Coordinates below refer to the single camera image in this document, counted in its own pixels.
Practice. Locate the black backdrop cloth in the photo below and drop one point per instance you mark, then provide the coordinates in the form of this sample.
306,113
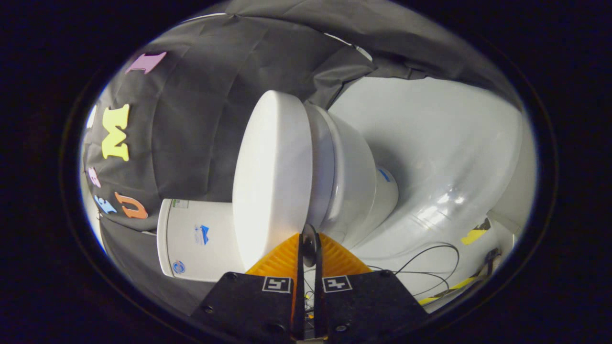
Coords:
191,119

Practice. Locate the yellow black floor tape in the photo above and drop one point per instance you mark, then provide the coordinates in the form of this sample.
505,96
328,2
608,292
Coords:
454,285
474,234

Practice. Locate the white toilet bowl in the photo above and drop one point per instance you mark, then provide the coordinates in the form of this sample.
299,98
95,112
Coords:
349,181

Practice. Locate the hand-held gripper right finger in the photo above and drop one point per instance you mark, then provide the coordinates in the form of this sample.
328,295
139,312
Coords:
363,301

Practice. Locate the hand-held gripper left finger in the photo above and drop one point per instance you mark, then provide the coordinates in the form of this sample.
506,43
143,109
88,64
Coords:
253,306

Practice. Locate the white toilet lid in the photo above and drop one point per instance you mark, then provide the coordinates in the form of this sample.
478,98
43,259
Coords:
272,177

